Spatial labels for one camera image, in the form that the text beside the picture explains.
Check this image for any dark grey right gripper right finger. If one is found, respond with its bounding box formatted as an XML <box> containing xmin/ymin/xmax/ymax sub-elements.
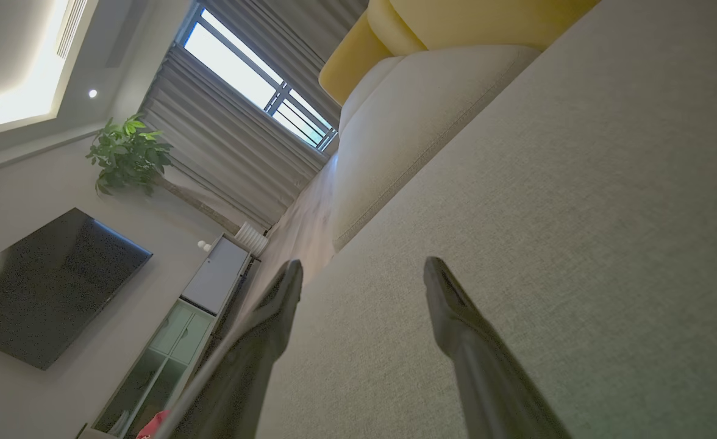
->
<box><xmin>424</xmin><ymin>256</ymin><xmax>574</xmax><ymax>439</ymax></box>

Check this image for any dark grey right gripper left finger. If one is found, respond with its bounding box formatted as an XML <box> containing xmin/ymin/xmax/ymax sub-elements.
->
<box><xmin>166</xmin><ymin>259</ymin><xmax>304</xmax><ymax>439</ymax></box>

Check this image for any white and green television cabinet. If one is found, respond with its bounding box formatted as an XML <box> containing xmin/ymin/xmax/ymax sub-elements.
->
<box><xmin>90</xmin><ymin>235</ymin><xmax>253</xmax><ymax>439</ymax></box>

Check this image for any white ribbed plant pot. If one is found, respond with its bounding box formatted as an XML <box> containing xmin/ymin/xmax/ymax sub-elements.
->
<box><xmin>235</xmin><ymin>221</ymin><xmax>269</xmax><ymax>257</ymax></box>

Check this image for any small red object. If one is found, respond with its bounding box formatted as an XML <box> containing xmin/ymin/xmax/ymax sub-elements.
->
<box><xmin>136</xmin><ymin>409</ymin><xmax>171</xmax><ymax>439</ymax></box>

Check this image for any grey sofa cushion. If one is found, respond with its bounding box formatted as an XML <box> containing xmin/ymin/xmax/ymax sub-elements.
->
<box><xmin>255</xmin><ymin>0</ymin><xmax>717</xmax><ymax>439</ymax></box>

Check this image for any grey pleated curtain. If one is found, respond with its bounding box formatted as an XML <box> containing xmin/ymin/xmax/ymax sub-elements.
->
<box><xmin>139</xmin><ymin>46</ymin><xmax>330</xmax><ymax>230</ymax></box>
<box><xmin>203</xmin><ymin>0</ymin><xmax>371</xmax><ymax>130</ymax></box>

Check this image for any black flat screen television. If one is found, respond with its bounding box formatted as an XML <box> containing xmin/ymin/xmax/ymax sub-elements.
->
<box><xmin>0</xmin><ymin>207</ymin><xmax>153</xmax><ymax>371</ymax></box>

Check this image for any green leafy houseplant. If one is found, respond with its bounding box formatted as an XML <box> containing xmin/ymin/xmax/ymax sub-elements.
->
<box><xmin>86</xmin><ymin>114</ymin><xmax>243</xmax><ymax>236</ymax></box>

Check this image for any yellow sofa back cushion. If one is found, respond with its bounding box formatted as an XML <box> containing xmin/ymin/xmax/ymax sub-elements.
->
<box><xmin>319</xmin><ymin>11</ymin><xmax>403</xmax><ymax>105</ymax></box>
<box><xmin>368</xmin><ymin>0</ymin><xmax>601</xmax><ymax>57</ymax></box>

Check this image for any white ceiling air vent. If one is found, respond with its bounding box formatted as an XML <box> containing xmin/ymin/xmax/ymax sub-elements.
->
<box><xmin>56</xmin><ymin>0</ymin><xmax>90</xmax><ymax>60</ymax></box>

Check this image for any window with grey frame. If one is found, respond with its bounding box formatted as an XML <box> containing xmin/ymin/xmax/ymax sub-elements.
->
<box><xmin>179</xmin><ymin>6</ymin><xmax>340</xmax><ymax>152</ymax></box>

